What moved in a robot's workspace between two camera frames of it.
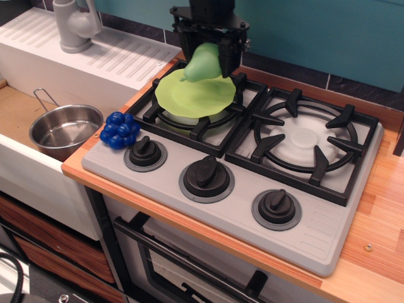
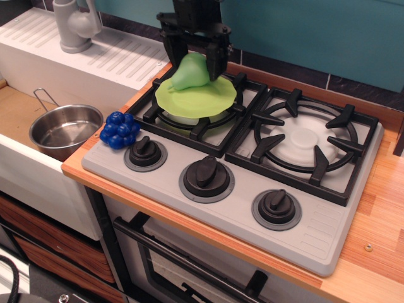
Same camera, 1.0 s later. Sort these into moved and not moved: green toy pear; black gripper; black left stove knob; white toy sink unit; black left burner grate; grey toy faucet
Moved: black gripper; green toy pear
Not moved: grey toy faucet; white toy sink unit; black left burner grate; black left stove knob
